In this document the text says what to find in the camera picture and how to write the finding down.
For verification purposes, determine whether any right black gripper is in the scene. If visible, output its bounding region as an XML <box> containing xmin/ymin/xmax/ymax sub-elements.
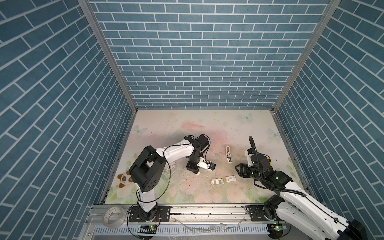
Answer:
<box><xmin>233</xmin><ymin>161</ymin><xmax>264</xmax><ymax>183</ymax></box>

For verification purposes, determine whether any white staple box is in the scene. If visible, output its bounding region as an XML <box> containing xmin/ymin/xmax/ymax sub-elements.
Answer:
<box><xmin>225</xmin><ymin>175</ymin><xmax>237</xmax><ymax>183</ymax></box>

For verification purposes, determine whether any pink stapler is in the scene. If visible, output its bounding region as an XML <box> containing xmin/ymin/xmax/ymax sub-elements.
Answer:
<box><xmin>226</xmin><ymin>146</ymin><xmax>233</xmax><ymax>164</ymax></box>

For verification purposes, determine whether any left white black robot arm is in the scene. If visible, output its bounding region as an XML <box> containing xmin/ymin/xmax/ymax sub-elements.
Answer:
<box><xmin>129</xmin><ymin>134</ymin><xmax>216</xmax><ymax>218</ymax></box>

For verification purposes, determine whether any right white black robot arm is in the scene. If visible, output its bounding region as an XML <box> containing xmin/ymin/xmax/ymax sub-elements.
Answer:
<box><xmin>235</xmin><ymin>137</ymin><xmax>368</xmax><ymax>240</ymax></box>

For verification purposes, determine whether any clear tape roll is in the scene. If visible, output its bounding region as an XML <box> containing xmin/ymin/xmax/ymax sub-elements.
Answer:
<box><xmin>102</xmin><ymin>206</ymin><xmax>126</xmax><ymax>229</ymax></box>

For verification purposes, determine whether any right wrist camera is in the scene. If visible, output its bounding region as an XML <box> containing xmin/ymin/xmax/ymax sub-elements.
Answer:
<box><xmin>245</xmin><ymin>149</ymin><xmax>254</xmax><ymax>167</ymax></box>

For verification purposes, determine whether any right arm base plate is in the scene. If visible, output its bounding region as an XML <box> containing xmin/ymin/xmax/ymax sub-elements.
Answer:
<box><xmin>244</xmin><ymin>205</ymin><xmax>282</xmax><ymax>222</ymax></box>

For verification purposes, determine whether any aluminium front rail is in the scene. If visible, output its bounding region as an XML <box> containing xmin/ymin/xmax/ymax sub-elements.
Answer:
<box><xmin>86</xmin><ymin>203</ymin><xmax>280</xmax><ymax>225</ymax></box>

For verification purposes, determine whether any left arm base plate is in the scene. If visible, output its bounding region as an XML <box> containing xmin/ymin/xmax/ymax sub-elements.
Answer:
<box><xmin>129</xmin><ymin>205</ymin><xmax>172</xmax><ymax>223</ymax></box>

